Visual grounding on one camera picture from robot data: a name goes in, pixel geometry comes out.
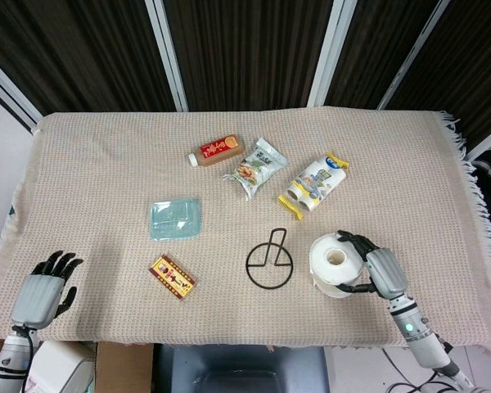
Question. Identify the white frame post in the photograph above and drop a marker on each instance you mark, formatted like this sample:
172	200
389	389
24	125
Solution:
8	94
327	53
168	53
413	53

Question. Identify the light blue tissue pack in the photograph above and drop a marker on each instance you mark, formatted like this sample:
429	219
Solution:
175	219

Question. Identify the silver green snack bag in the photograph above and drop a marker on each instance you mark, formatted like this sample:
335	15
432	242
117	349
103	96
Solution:
255	170

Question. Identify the wrapped paper roll pack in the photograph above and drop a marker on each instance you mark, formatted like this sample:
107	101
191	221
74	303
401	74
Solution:
315	184

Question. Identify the white toilet paper roll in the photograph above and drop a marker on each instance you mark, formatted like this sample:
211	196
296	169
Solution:
322	268

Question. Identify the white plastic device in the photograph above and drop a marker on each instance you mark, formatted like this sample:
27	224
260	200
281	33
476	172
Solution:
61	368

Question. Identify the brown drink bottle red label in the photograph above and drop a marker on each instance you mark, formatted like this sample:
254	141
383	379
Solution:
217	152

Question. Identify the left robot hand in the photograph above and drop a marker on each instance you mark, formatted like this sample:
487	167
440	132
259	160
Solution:
39	294

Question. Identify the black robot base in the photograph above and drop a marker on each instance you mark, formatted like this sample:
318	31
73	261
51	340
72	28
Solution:
241	368

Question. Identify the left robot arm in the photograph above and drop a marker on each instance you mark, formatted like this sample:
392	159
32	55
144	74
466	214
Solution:
8	360

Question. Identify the brown cardboard box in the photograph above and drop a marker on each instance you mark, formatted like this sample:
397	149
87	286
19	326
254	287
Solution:
124	368

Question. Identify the yellow brown card box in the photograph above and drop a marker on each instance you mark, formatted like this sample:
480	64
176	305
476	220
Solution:
172	277

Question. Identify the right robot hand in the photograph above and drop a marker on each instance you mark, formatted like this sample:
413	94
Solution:
386	270

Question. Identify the beige waffle-weave tablecloth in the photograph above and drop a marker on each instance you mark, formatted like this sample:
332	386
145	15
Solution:
106	163

